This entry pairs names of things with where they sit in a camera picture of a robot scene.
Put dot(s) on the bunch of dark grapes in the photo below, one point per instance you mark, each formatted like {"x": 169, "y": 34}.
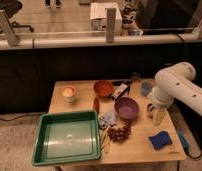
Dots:
{"x": 120, "y": 133}

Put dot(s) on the blue cup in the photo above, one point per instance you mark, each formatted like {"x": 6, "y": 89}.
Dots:
{"x": 146, "y": 88}

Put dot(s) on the white cup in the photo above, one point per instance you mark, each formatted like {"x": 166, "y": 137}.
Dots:
{"x": 69, "y": 94}

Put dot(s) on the orange bowl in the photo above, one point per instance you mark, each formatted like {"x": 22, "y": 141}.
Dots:
{"x": 103, "y": 88}

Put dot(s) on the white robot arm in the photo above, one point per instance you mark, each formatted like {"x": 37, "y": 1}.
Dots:
{"x": 174, "y": 82}

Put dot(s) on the black and white box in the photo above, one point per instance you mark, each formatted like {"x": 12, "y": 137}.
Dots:
{"x": 119, "y": 91}

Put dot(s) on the yellow banana toy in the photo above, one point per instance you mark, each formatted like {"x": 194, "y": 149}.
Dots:
{"x": 105, "y": 140}

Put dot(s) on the purple bowl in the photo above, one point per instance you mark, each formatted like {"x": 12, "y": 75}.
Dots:
{"x": 126, "y": 108}

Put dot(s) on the green plastic tray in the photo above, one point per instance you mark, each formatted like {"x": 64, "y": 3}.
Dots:
{"x": 64, "y": 138}

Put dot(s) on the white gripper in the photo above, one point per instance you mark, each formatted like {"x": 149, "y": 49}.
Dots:
{"x": 155, "y": 111}

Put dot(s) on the blue object beside table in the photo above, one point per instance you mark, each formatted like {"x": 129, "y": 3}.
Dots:
{"x": 183, "y": 140}

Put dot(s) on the wooden table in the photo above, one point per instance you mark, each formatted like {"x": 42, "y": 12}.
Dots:
{"x": 137, "y": 148}

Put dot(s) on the white cardboard box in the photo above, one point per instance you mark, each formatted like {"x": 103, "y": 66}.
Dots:
{"x": 98, "y": 16}

